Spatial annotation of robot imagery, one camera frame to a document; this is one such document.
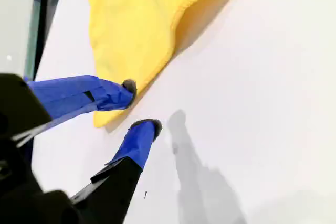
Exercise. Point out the yellow microfibre towel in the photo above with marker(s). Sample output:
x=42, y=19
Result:
x=126, y=37

